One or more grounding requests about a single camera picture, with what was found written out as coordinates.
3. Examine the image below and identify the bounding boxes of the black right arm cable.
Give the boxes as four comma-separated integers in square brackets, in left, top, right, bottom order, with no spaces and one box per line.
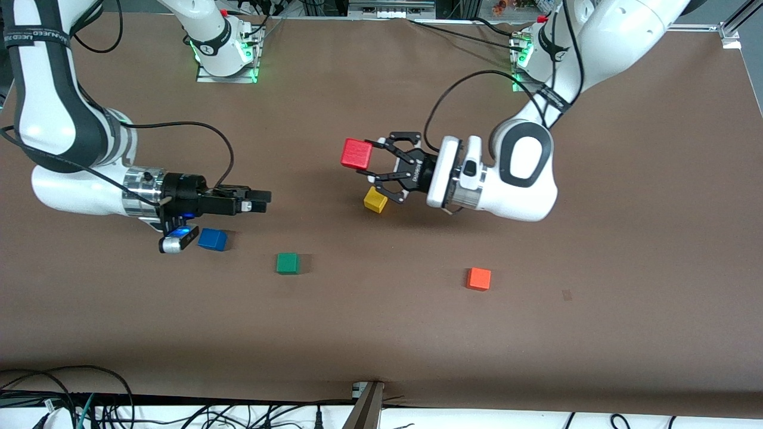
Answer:
[0,0,234,209]

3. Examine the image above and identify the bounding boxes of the green floor cable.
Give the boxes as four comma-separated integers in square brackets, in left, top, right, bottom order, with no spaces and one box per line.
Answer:
[76,393,96,429]

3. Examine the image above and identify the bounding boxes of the aluminium frame profile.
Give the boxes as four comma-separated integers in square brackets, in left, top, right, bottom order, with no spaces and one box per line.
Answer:
[674,0,763,49]

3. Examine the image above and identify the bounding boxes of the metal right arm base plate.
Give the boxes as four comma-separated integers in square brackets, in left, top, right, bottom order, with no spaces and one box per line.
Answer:
[197,27,261,83]

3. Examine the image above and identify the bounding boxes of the black looped floor cable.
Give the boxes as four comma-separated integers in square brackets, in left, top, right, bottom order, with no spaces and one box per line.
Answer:
[0,365,135,429]

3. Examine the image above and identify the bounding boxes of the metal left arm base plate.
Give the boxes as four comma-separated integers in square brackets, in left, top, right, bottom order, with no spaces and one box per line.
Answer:
[511,33,540,94]

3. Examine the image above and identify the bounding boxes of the metal table edge bracket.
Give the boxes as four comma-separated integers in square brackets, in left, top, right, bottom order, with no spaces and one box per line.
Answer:
[343,381,385,429]

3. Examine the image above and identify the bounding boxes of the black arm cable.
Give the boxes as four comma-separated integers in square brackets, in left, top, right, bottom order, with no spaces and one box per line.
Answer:
[423,0,588,144]
[0,0,234,209]

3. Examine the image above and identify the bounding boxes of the blue wooden block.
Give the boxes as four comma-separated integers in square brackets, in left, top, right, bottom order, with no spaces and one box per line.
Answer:
[198,228,228,251]

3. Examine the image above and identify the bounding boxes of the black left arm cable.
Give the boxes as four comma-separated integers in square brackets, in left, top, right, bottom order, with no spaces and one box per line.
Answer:
[423,0,588,144]

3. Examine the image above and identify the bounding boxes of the yellow wooden block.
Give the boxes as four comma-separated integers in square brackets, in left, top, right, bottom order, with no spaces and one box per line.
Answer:
[364,186,389,213]

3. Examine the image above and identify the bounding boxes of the grey power strip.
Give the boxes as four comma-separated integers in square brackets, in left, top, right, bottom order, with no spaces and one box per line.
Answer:
[349,0,436,18]

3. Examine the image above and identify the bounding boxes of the black cable on table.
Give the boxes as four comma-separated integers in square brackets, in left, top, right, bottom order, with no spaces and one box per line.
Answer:
[474,17,516,36]
[411,20,525,53]

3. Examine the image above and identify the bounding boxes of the red wooden block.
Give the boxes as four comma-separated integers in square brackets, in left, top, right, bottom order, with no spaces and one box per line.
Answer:
[341,138,374,170]

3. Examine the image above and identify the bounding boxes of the brown table cover sheet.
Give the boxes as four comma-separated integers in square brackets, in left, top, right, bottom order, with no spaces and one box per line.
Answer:
[0,12,763,418]

